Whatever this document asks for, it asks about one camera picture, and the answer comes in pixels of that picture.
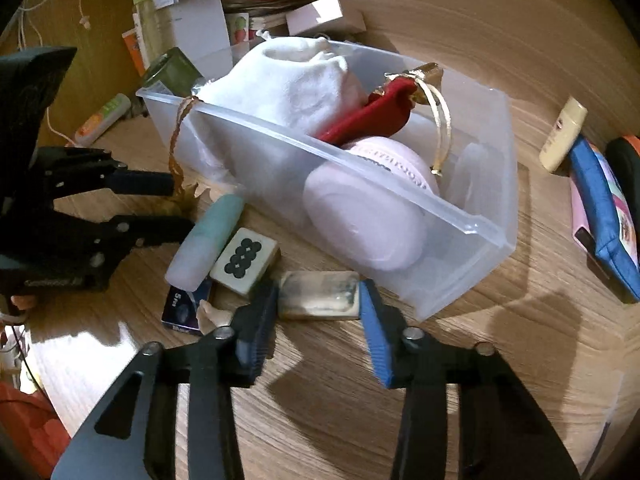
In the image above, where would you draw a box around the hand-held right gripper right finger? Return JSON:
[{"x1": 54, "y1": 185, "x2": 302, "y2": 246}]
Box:
[{"x1": 357, "y1": 280, "x2": 581, "y2": 480}]

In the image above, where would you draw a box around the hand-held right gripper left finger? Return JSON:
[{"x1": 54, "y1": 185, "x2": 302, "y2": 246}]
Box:
[{"x1": 50, "y1": 280, "x2": 281, "y2": 480}]

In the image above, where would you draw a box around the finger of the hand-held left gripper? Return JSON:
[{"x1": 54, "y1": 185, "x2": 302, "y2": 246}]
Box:
[
  {"x1": 54, "y1": 214, "x2": 196, "y2": 262},
  {"x1": 37, "y1": 146, "x2": 174, "y2": 200}
]

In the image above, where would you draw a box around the clear rectangular tile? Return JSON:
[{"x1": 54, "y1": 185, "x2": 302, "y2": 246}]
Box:
[{"x1": 277, "y1": 270, "x2": 362, "y2": 321}]

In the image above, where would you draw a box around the translucent plastic storage bin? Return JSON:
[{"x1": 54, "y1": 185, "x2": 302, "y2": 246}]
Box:
[{"x1": 136, "y1": 42, "x2": 518, "y2": 322}]

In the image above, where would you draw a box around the dark glass bottle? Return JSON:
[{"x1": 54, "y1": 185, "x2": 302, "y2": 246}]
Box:
[{"x1": 141, "y1": 47, "x2": 201, "y2": 96}]

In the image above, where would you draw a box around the pink round jar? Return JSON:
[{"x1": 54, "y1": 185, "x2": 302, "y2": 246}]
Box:
[{"x1": 302, "y1": 137, "x2": 441, "y2": 271}]

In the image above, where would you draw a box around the white drawstring pouch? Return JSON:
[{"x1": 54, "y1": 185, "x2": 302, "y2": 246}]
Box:
[{"x1": 167, "y1": 30, "x2": 368, "y2": 211}]

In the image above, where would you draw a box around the red pouch with gold cord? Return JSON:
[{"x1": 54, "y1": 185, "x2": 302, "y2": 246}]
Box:
[{"x1": 314, "y1": 62, "x2": 453, "y2": 178}]

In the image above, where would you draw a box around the mint green tube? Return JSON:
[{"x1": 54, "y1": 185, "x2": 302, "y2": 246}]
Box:
[{"x1": 165, "y1": 195, "x2": 246, "y2": 291}]

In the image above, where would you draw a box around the orange green tube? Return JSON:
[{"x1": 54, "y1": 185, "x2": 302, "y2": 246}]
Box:
[{"x1": 74, "y1": 92, "x2": 132, "y2": 143}]

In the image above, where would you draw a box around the small blue box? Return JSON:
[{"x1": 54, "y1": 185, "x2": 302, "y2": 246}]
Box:
[{"x1": 161, "y1": 277, "x2": 216, "y2": 335}]

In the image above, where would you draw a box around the mahjong tile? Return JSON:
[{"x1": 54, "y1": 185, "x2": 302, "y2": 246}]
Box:
[{"x1": 209, "y1": 227, "x2": 281, "y2": 296}]

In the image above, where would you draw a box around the green white carton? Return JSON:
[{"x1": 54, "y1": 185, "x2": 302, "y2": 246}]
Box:
[{"x1": 131, "y1": 0, "x2": 168, "y2": 71}]

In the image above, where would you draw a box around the white arched paper box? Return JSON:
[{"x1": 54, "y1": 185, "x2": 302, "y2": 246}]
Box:
[{"x1": 165, "y1": 0, "x2": 236, "y2": 63}]

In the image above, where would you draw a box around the strawberry print box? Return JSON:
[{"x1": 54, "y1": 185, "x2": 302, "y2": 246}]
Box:
[{"x1": 225, "y1": 12, "x2": 252, "y2": 57}]

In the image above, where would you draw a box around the red plastic bag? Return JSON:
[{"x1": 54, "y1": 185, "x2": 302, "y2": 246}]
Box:
[{"x1": 0, "y1": 382, "x2": 71, "y2": 476}]

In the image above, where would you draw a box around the pink flat case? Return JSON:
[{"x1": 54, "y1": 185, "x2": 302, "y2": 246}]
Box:
[{"x1": 570, "y1": 180, "x2": 599, "y2": 256}]

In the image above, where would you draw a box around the small white box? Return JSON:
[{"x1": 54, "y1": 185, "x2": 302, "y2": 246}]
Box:
[{"x1": 286, "y1": 0, "x2": 366, "y2": 36}]

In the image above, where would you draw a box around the blue zipper pouch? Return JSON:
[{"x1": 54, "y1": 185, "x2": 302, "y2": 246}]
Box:
[{"x1": 570, "y1": 135, "x2": 640, "y2": 303}]

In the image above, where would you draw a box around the pale yellow tube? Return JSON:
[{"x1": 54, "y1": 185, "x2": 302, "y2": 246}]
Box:
[{"x1": 539, "y1": 96, "x2": 588, "y2": 172}]

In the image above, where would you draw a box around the black orange round case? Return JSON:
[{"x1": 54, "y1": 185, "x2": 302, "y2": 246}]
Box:
[{"x1": 606, "y1": 134, "x2": 640, "y2": 181}]

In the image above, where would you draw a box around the white cable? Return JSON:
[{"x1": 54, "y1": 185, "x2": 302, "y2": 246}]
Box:
[{"x1": 17, "y1": 0, "x2": 91, "y2": 146}]

